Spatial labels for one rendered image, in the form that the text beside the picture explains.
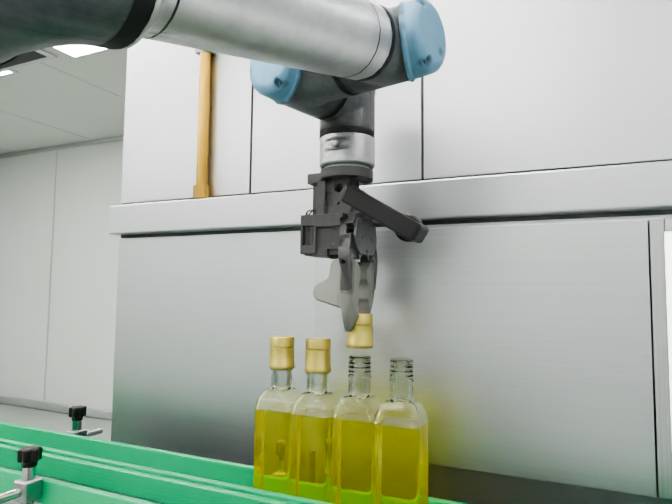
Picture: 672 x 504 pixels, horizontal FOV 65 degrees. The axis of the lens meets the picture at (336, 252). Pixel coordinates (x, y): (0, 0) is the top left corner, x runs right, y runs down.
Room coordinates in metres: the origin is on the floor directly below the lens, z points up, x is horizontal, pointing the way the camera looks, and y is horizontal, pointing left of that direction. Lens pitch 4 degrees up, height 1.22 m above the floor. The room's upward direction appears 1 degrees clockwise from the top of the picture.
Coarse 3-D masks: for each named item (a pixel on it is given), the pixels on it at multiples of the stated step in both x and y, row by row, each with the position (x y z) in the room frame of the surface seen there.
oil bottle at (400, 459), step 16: (384, 416) 0.65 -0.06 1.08; (400, 416) 0.64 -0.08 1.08; (416, 416) 0.64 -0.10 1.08; (384, 432) 0.65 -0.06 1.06; (400, 432) 0.64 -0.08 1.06; (416, 432) 0.63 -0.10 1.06; (384, 448) 0.65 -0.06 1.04; (400, 448) 0.64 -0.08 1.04; (416, 448) 0.63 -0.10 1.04; (384, 464) 0.65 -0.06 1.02; (400, 464) 0.64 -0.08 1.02; (416, 464) 0.63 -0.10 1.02; (384, 480) 0.65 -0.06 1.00; (400, 480) 0.64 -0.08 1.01; (416, 480) 0.63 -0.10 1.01; (384, 496) 0.65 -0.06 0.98; (400, 496) 0.64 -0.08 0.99; (416, 496) 0.63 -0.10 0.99
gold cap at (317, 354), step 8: (312, 344) 0.70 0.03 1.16; (320, 344) 0.70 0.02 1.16; (328, 344) 0.71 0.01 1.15; (312, 352) 0.70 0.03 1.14; (320, 352) 0.70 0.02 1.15; (328, 352) 0.71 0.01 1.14; (312, 360) 0.70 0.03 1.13; (320, 360) 0.70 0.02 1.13; (328, 360) 0.71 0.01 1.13; (312, 368) 0.70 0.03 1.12; (320, 368) 0.70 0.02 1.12; (328, 368) 0.71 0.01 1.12
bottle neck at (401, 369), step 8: (392, 360) 0.66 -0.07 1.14; (400, 360) 0.65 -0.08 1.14; (408, 360) 0.65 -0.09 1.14; (392, 368) 0.66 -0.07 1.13; (400, 368) 0.65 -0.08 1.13; (408, 368) 0.65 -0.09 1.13; (392, 376) 0.66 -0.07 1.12; (400, 376) 0.65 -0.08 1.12; (408, 376) 0.65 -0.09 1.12; (392, 384) 0.66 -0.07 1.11; (400, 384) 0.65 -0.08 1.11; (408, 384) 0.65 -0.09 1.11; (392, 392) 0.66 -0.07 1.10; (400, 392) 0.65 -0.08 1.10; (408, 392) 0.65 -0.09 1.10; (400, 400) 0.65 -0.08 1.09
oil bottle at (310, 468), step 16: (304, 400) 0.70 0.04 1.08; (320, 400) 0.69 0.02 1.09; (336, 400) 0.71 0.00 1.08; (304, 416) 0.69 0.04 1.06; (320, 416) 0.68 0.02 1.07; (304, 432) 0.69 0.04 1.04; (320, 432) 0.68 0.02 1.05; (304, 448) 0.69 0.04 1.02; (320, 448) 0.68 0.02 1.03; (304, 464) 0.69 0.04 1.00; (320, 464) 0.68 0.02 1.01; (304, 480) 0.69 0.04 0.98; (320, 480) 0.68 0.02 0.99; (304, 496) 0.69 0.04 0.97; (320, 496) 0.68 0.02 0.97
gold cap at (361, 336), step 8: (360, 320) 0.68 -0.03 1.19; (368, 320) 0.68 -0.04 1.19; (352, 328) 0.68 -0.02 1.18; (360, 328) 0.68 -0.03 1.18; (368, 328) 0.68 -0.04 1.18; (352, 336) 0.68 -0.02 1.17; (360, 336) 0.68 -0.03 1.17; (368, 336) 0.68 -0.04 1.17; (352, 344) 0.68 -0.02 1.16; (360, 344) 0.68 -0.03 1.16; (368, 344) 0.68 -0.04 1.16
